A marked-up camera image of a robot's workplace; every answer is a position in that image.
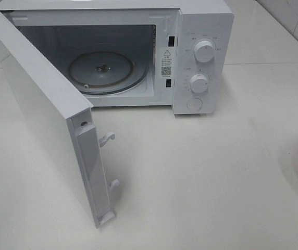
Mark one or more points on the white microwave knob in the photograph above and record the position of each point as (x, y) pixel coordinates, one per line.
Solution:
(204, 50)
(199, 83)

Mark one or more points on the white microwave oven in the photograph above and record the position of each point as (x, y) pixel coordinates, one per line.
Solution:
(159, 33)

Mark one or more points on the round microwave door button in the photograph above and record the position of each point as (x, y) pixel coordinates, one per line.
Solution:
(195, 104)

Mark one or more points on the white microwave door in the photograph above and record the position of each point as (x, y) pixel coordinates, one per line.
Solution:
(61, 118)

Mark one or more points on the glass microwave turntable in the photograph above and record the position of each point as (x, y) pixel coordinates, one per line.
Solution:
(104, 73)

